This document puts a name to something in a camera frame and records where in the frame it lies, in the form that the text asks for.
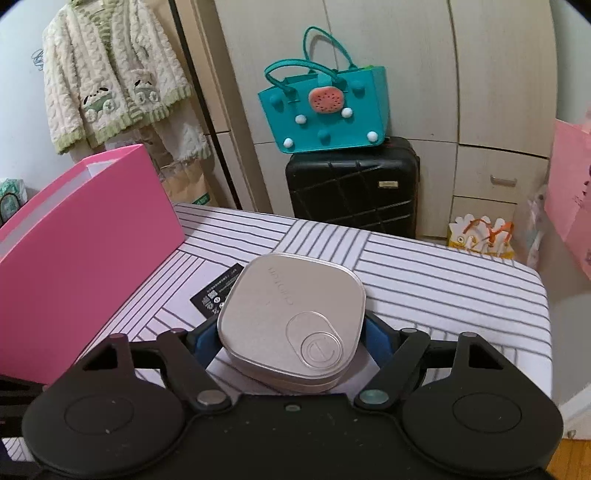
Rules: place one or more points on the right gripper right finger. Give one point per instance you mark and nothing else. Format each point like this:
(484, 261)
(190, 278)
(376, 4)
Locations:
(380, 339)

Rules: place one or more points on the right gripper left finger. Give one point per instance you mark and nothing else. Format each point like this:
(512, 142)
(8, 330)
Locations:
(204, 342)

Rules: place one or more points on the rose gold metal tin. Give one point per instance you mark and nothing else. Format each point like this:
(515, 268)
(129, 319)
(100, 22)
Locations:
(293, 322)

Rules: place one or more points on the striped white tablecloth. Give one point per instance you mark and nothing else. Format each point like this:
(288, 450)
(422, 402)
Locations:
(409, 283)

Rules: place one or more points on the yellow orange paper bag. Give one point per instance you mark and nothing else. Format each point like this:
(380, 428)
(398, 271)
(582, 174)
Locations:
(482, 236)

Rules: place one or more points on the pink storage box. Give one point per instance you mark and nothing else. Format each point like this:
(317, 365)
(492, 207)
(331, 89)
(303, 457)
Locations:
(74, 253)

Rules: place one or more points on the black suitcase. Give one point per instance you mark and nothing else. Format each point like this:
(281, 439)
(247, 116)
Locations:
(372, 188)

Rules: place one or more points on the teal felt handbag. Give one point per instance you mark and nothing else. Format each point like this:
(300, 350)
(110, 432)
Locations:
(311, 107)

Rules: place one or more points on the beige wardrobe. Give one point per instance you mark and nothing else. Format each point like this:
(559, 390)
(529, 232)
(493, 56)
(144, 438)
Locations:
(472, 85)

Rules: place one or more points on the cream knitted cardigan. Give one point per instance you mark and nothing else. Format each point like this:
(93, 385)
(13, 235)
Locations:
(109, 67)

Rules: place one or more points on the brown paper bag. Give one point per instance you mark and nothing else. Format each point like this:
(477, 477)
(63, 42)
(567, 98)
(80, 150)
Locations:
(184, 181)

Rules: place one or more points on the pink shopping bag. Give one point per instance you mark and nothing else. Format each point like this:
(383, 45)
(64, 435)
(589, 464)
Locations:
(567, 203)

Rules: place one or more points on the black phone battery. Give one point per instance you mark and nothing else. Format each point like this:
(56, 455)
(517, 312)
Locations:
(210, 299)

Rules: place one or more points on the clear plastic bag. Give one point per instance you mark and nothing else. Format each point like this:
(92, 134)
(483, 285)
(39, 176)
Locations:
(535, 226)

